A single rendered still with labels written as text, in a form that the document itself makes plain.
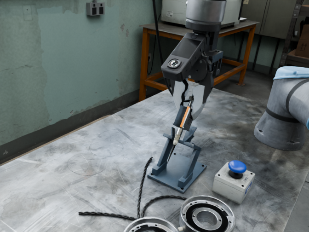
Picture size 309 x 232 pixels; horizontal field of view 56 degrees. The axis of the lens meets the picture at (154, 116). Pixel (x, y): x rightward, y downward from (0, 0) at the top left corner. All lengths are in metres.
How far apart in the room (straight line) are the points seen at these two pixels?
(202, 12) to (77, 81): 1.92
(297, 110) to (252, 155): 0.17
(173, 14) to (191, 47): 2.26
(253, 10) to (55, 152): 3.79
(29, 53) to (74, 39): 0.37
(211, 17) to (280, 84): 0.38
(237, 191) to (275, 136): 0.31
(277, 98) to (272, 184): 0.26
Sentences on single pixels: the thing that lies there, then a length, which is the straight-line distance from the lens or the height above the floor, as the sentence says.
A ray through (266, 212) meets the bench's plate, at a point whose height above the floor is 0.80.
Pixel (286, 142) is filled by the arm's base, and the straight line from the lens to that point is 0.95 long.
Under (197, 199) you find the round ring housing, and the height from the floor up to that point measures 0.83.
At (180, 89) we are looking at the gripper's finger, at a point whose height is 1.02.
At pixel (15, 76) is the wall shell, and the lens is 2.11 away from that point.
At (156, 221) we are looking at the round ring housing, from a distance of 0.58.
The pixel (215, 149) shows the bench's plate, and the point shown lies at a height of 0.80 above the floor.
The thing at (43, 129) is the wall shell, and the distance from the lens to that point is 2.37.
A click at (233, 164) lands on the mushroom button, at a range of 0.69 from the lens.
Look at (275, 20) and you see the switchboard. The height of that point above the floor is 0.76.
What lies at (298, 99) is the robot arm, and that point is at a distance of 0.84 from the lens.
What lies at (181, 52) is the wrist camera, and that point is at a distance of 0.59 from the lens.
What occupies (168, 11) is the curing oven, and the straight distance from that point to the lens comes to 2.88.
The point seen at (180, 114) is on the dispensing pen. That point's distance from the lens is 0.65.
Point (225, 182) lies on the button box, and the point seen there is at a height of 0.84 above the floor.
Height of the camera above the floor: 1.25
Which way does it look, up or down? 27 degrees down
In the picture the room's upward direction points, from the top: 5 degrees clockwise
